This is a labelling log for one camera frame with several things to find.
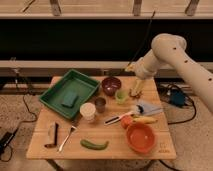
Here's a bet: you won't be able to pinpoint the green plastic tray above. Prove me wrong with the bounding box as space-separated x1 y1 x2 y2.
40 69 100 120

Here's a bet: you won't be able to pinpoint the light blue cloth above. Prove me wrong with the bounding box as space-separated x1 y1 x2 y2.
136 100 163 116

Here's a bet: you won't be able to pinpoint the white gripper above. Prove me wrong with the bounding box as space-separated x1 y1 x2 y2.
125 58 155 94

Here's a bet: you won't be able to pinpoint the grey metal cup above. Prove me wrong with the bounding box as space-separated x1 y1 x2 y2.
95 97 106 113

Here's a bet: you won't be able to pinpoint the green sponge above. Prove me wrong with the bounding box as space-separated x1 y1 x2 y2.
62 91 78 108

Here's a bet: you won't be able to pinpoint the blue power adapter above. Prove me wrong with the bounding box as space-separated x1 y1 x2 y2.
169 90 185 107

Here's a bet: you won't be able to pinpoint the yellow banana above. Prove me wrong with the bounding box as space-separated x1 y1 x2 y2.
133 116 158 124

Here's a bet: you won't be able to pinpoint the black cable right floor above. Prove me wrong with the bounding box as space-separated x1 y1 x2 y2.
156 83 198 126

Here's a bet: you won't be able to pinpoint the green pepper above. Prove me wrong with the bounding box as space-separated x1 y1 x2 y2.
80 139 109 150

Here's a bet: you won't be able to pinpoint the black hanging cable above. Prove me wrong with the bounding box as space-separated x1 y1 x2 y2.
113 9 157 77

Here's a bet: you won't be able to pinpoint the black cable floor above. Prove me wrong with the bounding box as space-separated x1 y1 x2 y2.
156 83 198 126
0 71 39 163

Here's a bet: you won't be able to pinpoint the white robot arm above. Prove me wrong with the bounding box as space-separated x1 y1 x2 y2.
125 33 213 114

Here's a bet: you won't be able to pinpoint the orange plastic bowl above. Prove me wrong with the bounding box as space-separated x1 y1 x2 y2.
126 122 156 154

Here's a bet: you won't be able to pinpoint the wooden table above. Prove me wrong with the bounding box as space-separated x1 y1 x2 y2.
25 75 178 171

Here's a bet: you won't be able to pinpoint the white paper cup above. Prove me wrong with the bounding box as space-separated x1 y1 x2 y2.
80 103 96 121

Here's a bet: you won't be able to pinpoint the dark red bowl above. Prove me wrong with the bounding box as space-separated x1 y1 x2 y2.
101 77 121 96

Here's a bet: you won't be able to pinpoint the silver fork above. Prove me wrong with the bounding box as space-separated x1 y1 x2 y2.
57 125 77 152

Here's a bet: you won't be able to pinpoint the light green cup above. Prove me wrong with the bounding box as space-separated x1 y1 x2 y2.
115 90 127 104

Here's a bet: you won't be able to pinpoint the black power brick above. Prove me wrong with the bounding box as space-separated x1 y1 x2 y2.
0 132 14 148

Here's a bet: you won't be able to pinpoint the black cable left floor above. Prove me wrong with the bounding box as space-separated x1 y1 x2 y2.
0 71 39 163

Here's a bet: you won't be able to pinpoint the orange small cup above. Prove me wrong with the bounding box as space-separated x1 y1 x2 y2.
120 116 133 129

